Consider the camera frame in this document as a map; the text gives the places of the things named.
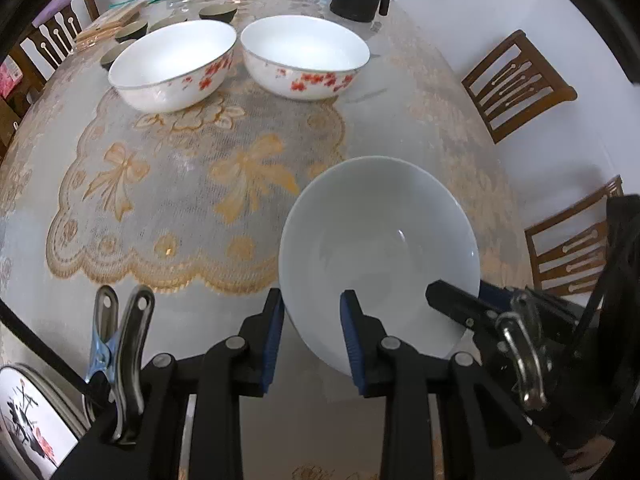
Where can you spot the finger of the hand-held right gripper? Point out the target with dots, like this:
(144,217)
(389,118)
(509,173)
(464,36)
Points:
(497,292)
(460,307)

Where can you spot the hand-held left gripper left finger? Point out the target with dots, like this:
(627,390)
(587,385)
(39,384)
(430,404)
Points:
(272,345)

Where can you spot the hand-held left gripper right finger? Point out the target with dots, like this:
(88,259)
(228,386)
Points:
(355,345)

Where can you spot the white red-floral bowl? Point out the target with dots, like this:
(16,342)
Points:
(380,220)
(300,45)

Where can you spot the large white floral bowl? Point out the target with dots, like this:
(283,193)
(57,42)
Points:
(170,55)

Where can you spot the metal spring clip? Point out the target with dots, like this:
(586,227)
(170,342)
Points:
(532,385)
(107,355)

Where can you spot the floral lace tablecloth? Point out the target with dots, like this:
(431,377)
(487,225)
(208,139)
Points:
(200,220)

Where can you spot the dark ceramic tea cup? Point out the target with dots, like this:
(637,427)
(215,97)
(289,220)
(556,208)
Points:
(218,12)
(131,32)
(165,22)
(111,55)

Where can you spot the pink packet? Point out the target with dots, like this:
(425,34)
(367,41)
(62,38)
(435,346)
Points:
(10,77)

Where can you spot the purple towel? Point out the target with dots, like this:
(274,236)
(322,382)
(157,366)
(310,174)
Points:
(57,5)

